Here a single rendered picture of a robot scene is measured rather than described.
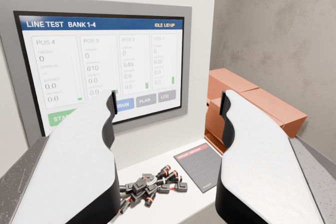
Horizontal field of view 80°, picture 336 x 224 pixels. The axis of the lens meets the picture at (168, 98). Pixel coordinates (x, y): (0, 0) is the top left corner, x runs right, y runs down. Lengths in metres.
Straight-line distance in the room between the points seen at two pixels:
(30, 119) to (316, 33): 2.56
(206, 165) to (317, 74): 2.09
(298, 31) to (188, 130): 2.20
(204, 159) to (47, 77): 0.54
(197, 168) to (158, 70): 0.35
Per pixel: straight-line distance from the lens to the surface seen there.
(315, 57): 2.66
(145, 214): 0.61
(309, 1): 2.77
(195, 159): 0.74
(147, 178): 0.65
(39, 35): 0.51
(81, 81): 0.53
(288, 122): 2.27
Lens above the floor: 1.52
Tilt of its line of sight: 31 degrees down
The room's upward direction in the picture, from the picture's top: 9 degrees clockwise
